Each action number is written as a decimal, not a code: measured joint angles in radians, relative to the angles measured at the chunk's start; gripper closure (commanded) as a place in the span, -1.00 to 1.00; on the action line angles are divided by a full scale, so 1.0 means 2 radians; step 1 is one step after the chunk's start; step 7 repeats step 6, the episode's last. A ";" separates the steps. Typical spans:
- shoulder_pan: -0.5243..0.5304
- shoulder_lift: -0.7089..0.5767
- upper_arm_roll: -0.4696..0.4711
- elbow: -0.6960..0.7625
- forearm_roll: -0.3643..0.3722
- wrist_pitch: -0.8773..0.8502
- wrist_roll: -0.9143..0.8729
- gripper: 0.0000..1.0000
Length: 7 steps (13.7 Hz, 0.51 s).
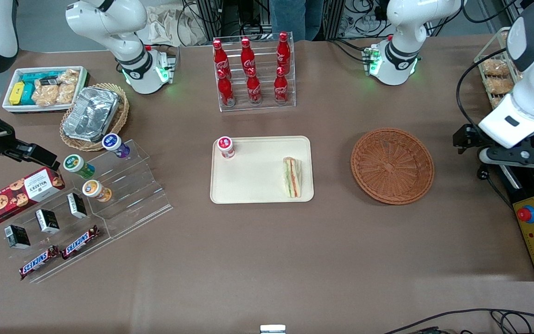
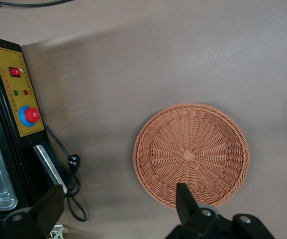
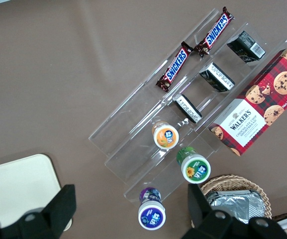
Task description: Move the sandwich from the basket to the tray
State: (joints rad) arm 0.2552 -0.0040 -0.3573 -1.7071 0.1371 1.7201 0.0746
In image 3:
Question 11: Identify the aluminium foil tray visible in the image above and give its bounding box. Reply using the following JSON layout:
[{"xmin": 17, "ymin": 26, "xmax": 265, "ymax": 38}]
[{"xmin": 205, "ymin": 189, "xmax": 265, "ymax": 225}]

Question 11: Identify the green yogurt bottle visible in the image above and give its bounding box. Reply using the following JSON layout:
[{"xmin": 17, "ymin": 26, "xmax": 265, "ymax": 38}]
[{"xmin": 176, "ymin": 146, "xmax": 211, "ymax": 185}]

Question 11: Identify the orange yogurt bottle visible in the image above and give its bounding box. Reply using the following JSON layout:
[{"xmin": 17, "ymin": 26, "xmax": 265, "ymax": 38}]
[{"xmin": 152, "ymin": 120, "xmax": 180, "ymax": 150}]

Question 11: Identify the light wicker basket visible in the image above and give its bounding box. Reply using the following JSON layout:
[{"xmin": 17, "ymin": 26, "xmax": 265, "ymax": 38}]
[{"xmin": 199, "ymin": 175, "xmax": 273, "ymax": 221}]

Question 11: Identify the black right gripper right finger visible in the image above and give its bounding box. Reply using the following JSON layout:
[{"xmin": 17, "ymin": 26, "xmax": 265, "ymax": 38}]
[{"xmin": 180, "ymin": 184, "xmax": 287, "ymax": 239}]

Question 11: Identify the beige serving tray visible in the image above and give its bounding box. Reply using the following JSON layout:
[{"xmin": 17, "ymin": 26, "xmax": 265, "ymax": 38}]
[{"xmin": 0, "ymin": 153, "xmax": 74, "ymax": 230}]

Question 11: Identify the Snickers chocolate bar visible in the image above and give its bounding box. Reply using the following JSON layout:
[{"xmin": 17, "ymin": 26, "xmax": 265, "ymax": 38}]
[
  {"xmin": 156, "ymin": 41, "xmax": 193, "ymax": 93},
  {"xmin": 193, "ymin": 6, "xmax": 235, "ymax": 57}
]

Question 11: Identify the purple yogurt bottle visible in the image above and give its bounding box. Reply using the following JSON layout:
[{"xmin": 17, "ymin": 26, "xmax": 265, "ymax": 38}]
[{"xmin": 137, "ymin": 187, "xmax": 166, "ymax": 230}]

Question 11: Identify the clear acrylic tiered stand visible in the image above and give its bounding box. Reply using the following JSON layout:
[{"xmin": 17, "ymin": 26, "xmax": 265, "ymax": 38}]
[
  {"xmin": 143, "ymin": 7, "xmax": 287, "ymax": 140},
  {"xmin": 88, "ymin": 81, "xmax": 221, "ymax": 202}
]

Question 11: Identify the red Walkers shortbread box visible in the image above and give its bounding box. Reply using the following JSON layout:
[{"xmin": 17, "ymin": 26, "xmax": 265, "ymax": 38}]
[{"xmin": 207, "ymin": 46, "xmax": 287, "ymax": 157}]

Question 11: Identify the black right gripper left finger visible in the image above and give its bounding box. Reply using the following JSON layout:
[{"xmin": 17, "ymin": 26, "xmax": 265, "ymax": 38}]
[{"xmin": 0, "ymin": 184, "xmax": 77, "ymax": 239}]

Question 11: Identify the small black carton box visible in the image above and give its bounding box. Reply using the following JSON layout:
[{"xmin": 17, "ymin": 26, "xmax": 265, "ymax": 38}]
[
  {"xmin": 226, "ymin": 30, "xmax": 267, "ymax": 65},
  {"xmin": 198, "ymin": 62, "xmax": 235, "ymax": 93},
  {"xmin": 172, "ymin": 93, "xmax": 203, "ymax": 124}
]

